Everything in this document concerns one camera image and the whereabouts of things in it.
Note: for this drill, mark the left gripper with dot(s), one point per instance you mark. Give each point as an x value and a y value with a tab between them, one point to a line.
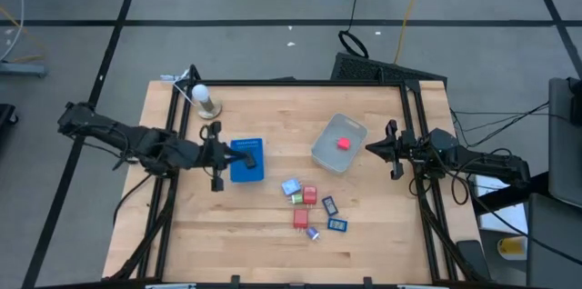
217	155

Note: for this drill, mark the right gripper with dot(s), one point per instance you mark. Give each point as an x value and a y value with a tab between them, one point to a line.
404	149

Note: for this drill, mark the red wall charger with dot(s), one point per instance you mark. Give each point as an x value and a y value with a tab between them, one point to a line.
300	218
344	143
309	195

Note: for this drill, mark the light blue wall charger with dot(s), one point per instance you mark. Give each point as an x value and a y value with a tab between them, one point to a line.
291	186

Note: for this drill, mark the green and white wall charger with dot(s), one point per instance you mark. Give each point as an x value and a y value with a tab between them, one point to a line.
297	198

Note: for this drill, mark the purple and white wall charger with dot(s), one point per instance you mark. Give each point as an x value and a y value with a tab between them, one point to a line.
313	233

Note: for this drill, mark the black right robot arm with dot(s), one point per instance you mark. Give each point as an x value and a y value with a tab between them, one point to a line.
482	162

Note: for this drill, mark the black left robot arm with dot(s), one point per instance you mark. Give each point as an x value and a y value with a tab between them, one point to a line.
150	143

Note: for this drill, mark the blue plastic basket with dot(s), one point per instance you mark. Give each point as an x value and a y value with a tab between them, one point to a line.
241	173

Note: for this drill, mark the grey plastic bin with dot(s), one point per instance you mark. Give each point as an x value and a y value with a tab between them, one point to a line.
329	152

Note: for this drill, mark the white light bulb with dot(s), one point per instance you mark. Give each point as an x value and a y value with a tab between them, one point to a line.
200	92

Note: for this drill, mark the black grille panel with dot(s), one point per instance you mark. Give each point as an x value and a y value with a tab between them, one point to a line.
364	68

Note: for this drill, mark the white box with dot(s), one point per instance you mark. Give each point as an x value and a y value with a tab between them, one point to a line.
488	221

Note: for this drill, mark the black tablet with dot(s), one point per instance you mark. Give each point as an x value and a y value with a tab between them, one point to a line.
474	259

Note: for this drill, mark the yellow roll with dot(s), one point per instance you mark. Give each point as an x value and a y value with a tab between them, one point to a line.
510	248

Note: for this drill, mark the grey equipment case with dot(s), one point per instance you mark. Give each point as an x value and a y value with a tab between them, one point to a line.
554	243
564	143

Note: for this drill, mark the black aluminium table frame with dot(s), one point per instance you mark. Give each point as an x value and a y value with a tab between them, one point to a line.
295	83

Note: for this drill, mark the grey metal base plate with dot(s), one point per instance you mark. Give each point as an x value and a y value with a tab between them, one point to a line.
23	69

